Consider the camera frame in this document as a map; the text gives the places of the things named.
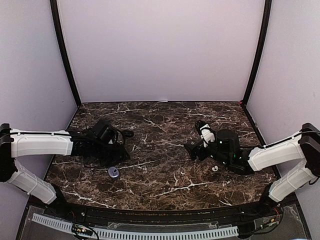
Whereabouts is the white earbud near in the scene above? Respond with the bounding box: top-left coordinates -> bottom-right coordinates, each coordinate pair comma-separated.
212,166 -> 219,172

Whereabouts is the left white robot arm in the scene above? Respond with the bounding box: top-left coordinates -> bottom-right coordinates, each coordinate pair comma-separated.
0,120 -> 134,218

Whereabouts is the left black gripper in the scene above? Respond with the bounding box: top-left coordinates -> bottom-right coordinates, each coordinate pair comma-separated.
91,142 -> 130,168

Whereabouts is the purple charging case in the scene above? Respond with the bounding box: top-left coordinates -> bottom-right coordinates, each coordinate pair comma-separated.
107,166 -> 120,180

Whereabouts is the black frame post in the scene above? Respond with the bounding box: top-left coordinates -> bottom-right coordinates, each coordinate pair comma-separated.
49,0 -> 82,107
241,0 -> 272,108

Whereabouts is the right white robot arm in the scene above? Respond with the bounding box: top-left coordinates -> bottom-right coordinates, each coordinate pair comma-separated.
184,120 -> 320,217

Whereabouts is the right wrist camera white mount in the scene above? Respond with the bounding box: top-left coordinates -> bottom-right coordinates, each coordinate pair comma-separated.
195,120 -> 216,148

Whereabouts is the right black frame post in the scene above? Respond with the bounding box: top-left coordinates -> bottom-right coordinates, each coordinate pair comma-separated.
241,0 -> 272,108

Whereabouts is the black earbud charging case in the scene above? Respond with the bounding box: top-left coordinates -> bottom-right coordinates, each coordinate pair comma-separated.
122,130 -> 134,138

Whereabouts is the left black frame post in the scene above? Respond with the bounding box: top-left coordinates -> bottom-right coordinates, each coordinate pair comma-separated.
49,0 -> 82,107

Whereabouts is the white slotted cable duct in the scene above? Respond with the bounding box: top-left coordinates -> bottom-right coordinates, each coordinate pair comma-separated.
31,212 -> 239,240

